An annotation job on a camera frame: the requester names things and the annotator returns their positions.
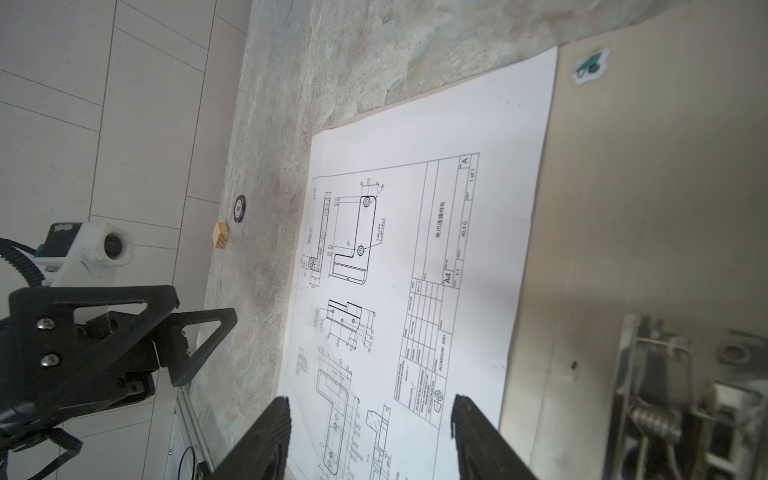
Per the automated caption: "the technical drawing sheet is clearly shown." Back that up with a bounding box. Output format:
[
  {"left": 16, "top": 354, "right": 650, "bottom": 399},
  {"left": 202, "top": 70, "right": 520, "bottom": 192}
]
[{"left": 278, "top": 49, "right": 558, "bottom": 479}]

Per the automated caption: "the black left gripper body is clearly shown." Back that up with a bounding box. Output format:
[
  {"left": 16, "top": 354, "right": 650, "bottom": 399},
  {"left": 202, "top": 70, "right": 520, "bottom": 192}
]
[{"left": 1, "top": 285, "right": 237, "bottom": 447}]

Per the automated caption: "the beige cardboard folder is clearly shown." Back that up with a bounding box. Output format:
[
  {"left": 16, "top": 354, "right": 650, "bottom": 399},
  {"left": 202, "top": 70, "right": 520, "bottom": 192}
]
[{"left": 275, "top": 0, "right": 768, "bottom": 480}]

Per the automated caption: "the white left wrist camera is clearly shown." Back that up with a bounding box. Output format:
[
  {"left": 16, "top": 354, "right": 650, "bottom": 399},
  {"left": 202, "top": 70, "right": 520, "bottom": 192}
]
[{"left": 33, "top": 222, "right": 135, "bottom": 287}]

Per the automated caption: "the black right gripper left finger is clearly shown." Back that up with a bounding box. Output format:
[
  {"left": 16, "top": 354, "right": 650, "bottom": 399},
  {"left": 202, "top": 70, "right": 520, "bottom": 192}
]
[{"left": 208, "top": 396, "right": 291, "bottom": 480}]

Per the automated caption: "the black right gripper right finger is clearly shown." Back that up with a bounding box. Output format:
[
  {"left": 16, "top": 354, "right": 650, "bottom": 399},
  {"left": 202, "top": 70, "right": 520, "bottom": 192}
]
[{"left": 451, "top": 395, "right": 536, "bottom": 480}]

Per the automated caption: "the metal folder clip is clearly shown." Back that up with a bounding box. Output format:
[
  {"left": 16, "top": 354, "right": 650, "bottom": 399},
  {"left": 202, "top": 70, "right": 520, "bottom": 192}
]
[{"left": 602, "top": 314, "right": 767, "bottom": 479}]

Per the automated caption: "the small wooden block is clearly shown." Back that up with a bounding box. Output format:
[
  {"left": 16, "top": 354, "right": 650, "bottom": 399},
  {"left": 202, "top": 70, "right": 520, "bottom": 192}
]
[{"left": 212, "top": 222, "right": 230, "bottom": 249}]

